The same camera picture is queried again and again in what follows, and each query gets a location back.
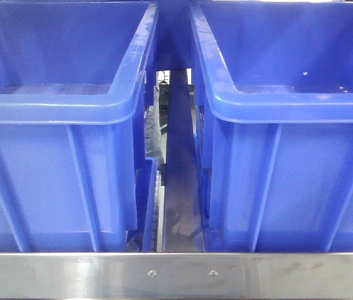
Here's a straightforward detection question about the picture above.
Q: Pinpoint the blue plastic bin right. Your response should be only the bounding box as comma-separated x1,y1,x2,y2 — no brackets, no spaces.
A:
190,1,353,253

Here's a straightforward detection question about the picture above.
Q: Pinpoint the blue plastic bin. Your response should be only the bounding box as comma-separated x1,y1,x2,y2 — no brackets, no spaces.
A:
0,1,158,253
190,1,353,253
156,0,194,71

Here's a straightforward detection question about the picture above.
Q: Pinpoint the blue plastic bin rear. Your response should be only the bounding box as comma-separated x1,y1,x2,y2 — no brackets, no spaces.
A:
156,0,194,71

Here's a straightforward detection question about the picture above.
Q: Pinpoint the blue plastic bin left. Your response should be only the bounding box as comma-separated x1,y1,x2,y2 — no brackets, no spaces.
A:
0,1,158,253

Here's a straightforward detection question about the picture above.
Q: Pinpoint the roller conveyor rail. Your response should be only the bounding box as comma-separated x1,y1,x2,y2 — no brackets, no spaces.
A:
152,163,166,253

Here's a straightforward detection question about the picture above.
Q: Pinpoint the steel shelf front rail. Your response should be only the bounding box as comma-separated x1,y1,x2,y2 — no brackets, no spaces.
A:
0,252,353,299

